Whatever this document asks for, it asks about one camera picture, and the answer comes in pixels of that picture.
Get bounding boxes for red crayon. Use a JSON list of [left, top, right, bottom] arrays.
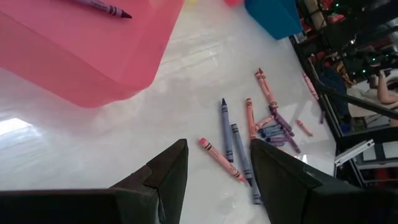
[[255, 114, 275, 131], [198, 137, 247, 184], [244, 98, 258, 140]]

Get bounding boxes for black aluminium table frame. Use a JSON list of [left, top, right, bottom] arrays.
[[289, 32, 398, 190]]

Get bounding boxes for blue crayon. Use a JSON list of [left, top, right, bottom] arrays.
[[257, 123, 284, 134], [260, 130, 285, 139], [251, 179, 264, 205], [230, 123, 254, 188], [220, 98, 234, 164]]

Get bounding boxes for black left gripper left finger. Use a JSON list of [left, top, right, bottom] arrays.
[[110, 139, 189, 224]]

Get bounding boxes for person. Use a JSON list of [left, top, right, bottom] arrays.
[[346, 67, 398, 127]]

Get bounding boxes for large pink plastic bin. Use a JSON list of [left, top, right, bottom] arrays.
[[0, 0, 186, 109]]

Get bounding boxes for pink crayon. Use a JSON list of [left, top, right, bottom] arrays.
[[254, 70, 274, 108], [295, 119, 314, 138], [257, 67, 280, 110], [301, 71, 320, 101]]

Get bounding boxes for blue plastic bin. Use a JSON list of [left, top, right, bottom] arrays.
[[244, 0, 304, 40]]

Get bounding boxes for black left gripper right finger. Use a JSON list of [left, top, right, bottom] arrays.
[[250, 139, 323, 224]]

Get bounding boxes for white metal bracket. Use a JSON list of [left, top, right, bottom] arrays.
[[334, 139, 376, 168]]

